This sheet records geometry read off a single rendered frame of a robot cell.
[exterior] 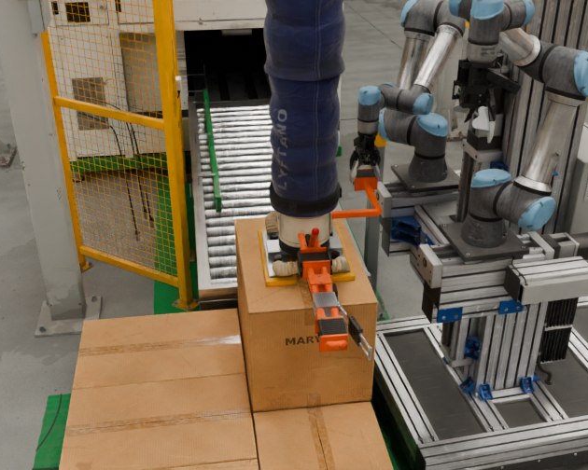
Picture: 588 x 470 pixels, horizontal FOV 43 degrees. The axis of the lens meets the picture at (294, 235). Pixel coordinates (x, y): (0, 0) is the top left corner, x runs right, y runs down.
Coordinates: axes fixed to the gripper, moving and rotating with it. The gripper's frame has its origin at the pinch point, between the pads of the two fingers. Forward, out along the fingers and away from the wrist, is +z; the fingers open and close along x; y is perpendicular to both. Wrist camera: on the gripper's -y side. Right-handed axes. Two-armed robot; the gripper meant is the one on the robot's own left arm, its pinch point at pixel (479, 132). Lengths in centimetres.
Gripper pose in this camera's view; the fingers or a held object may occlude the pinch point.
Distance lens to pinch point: 207.1
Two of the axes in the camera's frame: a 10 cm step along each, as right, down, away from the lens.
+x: 2.2, 4.8, -8.5
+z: 0.0, 8.7, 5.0
